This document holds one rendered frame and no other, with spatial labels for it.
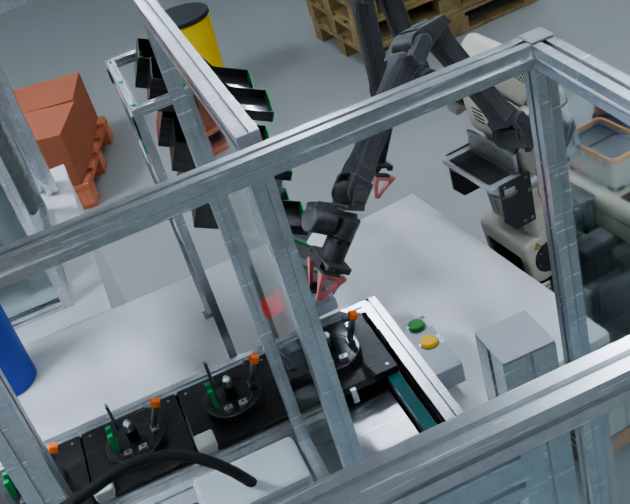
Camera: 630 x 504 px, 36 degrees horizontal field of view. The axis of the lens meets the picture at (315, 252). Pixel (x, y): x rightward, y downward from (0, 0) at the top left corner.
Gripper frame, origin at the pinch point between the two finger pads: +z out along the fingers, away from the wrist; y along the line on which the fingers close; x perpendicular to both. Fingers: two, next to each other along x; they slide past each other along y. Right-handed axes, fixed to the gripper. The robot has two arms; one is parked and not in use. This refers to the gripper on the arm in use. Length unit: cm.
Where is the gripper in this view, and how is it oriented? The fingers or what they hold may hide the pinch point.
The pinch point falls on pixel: (316, 292)
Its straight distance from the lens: 224.4
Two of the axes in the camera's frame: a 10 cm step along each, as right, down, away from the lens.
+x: 8.6, 1.8, 4.8
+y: 3.6, 4.5, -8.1
